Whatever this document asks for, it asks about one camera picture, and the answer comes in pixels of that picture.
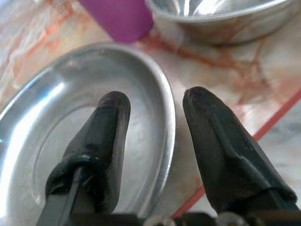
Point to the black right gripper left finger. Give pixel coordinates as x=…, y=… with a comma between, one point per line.
x=98, y=150

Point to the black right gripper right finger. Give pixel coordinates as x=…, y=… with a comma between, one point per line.
x=221, y=146

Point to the silver metal plate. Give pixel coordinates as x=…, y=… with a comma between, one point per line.
x=70, y=99

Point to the silver metal bowl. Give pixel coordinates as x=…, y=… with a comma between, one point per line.
x=218, y=21

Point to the purple plastic cup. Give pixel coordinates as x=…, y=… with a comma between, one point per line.
x=122, y=18

